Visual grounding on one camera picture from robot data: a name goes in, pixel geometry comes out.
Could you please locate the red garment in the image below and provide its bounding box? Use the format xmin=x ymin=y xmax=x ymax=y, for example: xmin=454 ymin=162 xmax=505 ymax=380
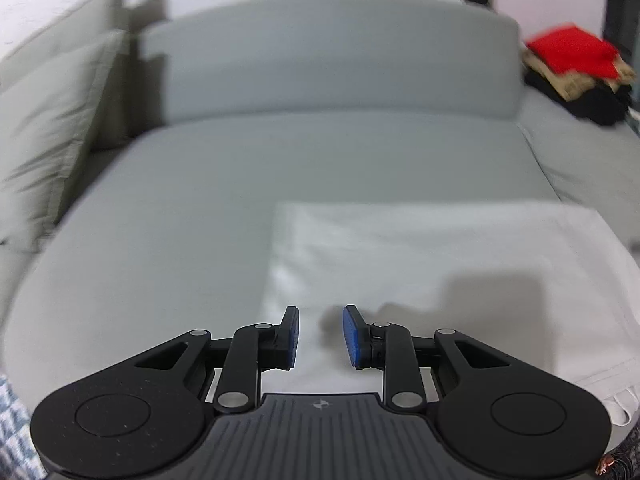
xmin=527 ymin=22 xmax=621 ymax=79

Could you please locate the dark patterned clothing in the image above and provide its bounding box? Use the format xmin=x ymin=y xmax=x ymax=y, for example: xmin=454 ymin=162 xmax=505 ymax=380
xmin=595 ymin=420 xmax=640 ymax=480

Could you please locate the grey sofa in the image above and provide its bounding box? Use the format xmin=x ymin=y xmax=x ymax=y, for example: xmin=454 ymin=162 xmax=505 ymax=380
xmin=0 ymin=0 xmax=640 ymax=461

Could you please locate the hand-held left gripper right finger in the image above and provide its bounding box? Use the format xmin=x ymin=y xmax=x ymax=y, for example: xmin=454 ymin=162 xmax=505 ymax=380
xmin=342 ymin=305 xmax=512 ymax=414

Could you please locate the white garment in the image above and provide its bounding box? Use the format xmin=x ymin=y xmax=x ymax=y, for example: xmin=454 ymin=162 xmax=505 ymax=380
xmin=259 ymin=202 xmax=640 ymax=427

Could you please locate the tan garment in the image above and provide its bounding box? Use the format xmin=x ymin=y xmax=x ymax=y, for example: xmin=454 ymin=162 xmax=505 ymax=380
xmin=522 ymin=50 xmax=637 ymax=102

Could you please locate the blue white patterned blanket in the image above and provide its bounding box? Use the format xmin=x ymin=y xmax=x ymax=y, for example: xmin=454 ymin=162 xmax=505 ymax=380
xmin=0 ymin=374 xmax=42 ymax=480

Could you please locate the black garment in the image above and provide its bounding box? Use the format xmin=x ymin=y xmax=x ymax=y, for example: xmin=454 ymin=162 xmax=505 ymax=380
xmin=524 ymin=67 xmax=636 ymax=127

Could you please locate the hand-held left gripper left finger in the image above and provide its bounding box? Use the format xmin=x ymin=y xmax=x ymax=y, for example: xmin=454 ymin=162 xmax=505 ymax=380
xmin=135 ymin=306 xmax=301 ymax=414

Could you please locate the grey sofa pillow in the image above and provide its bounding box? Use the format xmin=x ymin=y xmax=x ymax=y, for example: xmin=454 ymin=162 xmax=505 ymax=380
xmin=0 ymin=29 xmax=129 ymax=254

